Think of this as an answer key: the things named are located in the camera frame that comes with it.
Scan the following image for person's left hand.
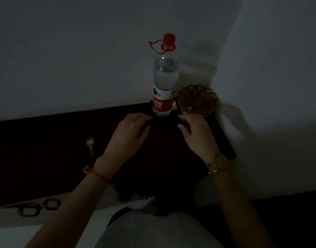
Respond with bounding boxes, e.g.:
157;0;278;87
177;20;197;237
92;113;153;182

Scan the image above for person's right hand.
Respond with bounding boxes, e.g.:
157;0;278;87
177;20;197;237
177;113;226;167

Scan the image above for dark maroon cloth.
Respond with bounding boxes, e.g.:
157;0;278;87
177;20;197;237
106;115;213;217

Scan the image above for person's left forearm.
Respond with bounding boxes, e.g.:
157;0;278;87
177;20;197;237
25;165;114;248

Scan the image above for person's right forearm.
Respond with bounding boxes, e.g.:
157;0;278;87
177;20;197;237
207;159;277;248

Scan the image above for amber woven-look basket bowl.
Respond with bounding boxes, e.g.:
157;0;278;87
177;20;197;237
177;85;220;116

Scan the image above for clear water bottle red cap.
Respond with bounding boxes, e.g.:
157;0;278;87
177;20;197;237
149;33;180;117

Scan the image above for small gold key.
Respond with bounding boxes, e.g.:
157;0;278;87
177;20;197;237
86;137;95;157

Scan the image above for person's white shirt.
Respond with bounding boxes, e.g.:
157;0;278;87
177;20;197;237
95;208;223;248

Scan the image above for black-framed eyeglasses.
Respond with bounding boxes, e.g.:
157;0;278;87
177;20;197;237
18;198;62;218

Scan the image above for gold chain bracelet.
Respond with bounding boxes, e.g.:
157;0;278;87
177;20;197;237
207;152;231;175

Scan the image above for red string bracelet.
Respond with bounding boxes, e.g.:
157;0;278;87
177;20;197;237
89;168;111;185

